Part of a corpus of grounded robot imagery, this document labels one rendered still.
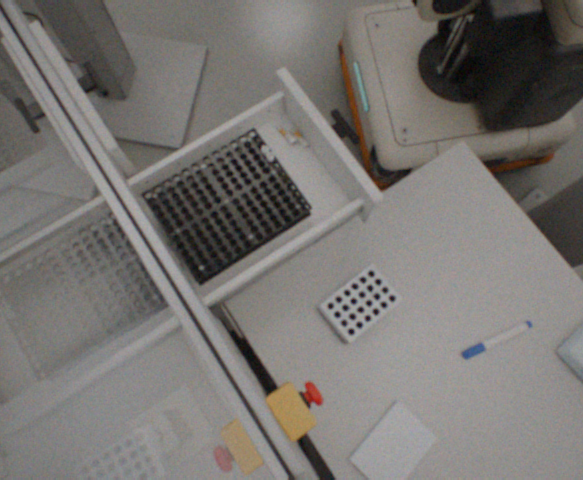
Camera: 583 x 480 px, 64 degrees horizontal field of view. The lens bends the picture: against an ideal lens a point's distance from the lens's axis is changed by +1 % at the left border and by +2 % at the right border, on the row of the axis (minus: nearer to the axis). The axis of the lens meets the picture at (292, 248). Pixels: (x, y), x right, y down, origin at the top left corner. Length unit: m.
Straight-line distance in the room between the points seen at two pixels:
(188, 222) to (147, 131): 1.14
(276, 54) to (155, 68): 0.48
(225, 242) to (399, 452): 0.45
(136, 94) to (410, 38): 1.02
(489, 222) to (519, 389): 0.31
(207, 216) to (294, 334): 0.27
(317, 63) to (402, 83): 0.47
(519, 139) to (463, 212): 0.76
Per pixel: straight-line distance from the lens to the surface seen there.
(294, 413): 0.71
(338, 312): 0.85
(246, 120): 0.86
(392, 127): 1.58
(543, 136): 1.75
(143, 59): 2.05
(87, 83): 0.93
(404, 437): 0.87
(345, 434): 0.87
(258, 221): 0.76
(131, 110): 1.94
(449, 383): 0.91
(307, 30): 2.12
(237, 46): 2.08
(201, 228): 0.77
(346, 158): 0.78
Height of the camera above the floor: 1.62
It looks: 75 degrees down
